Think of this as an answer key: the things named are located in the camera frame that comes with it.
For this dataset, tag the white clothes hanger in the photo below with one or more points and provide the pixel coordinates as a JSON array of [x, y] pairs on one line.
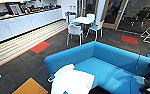
[[48, 79]]

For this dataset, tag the black microwave oven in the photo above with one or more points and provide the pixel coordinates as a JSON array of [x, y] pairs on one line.
[[14, 9]]

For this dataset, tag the black office chair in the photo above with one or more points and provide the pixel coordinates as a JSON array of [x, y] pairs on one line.
[[142, 15]]

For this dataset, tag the white t-shirt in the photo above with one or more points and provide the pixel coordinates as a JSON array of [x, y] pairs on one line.
[[71, 81]]

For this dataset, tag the blue sofa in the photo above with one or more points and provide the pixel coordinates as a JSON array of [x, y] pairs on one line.
[[107, 73]]

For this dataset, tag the white kitchen base cabinets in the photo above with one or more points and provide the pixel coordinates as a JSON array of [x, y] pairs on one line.
[[17, 25]]

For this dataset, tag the white chair with blue seat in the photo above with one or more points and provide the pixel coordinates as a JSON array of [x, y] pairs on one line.
[[97, 27], [71, 18]]

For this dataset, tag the wooden framed glass door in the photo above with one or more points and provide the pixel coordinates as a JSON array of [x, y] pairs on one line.
[[90, 6], [112, 11]]

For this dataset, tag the white round table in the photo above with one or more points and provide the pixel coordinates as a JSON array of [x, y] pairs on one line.
[[82, 20]]

